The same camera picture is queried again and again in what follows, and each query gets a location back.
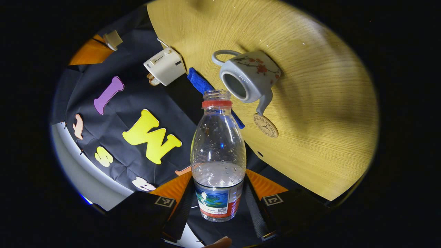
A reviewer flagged clear plastic water bottle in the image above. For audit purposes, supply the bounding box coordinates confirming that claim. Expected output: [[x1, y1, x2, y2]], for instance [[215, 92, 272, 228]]
[[190, 90, 247, 223]]

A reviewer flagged white toaster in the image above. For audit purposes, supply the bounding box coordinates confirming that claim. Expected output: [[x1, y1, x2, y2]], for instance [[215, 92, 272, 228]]
[[143, 46, 186, 86]]

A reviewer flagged white floral teacup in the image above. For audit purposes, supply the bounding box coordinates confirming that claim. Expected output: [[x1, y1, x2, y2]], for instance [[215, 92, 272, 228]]
[[212, 49, 282, 116]]

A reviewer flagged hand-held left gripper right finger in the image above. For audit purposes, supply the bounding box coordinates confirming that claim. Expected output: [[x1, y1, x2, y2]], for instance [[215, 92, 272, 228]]
[[243, 169, 329, 241]]

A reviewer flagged round wooden coaster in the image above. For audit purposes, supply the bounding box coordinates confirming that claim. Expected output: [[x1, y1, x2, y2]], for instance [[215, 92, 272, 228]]
[[254, 114, 279, 138]]

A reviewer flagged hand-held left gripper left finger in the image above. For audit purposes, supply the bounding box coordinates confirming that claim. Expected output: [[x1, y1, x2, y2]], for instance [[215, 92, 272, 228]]
[[103, 170, 194, 243]]

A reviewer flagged blue towel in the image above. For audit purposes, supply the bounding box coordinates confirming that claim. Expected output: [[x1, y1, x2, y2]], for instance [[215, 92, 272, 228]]
[[187, 67, 246, 130]]

